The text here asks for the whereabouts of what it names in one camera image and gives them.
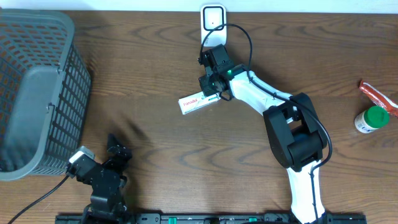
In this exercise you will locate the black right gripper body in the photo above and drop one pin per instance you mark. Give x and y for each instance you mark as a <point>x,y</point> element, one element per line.
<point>208,83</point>

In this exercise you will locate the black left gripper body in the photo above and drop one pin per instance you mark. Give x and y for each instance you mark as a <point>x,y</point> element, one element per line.
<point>114,168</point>

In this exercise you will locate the white Panadol box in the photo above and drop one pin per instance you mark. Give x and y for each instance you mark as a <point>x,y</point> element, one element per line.
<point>196,101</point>

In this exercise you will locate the red chocolate bar wrapper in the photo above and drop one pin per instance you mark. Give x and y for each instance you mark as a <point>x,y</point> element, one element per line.
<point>378,98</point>

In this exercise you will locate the green lid jar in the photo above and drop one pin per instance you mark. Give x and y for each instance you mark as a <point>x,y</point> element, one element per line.
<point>372,119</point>

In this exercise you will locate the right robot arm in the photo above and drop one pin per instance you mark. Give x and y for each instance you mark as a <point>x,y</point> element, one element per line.
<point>296,136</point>

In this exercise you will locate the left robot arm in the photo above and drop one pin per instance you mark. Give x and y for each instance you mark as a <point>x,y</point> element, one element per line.
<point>107,204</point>

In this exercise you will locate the dark grey plastic basket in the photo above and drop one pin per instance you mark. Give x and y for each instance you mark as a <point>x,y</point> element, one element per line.
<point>45,90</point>

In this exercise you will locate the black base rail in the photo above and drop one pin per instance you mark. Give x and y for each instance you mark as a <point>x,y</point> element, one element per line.
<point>279,218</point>

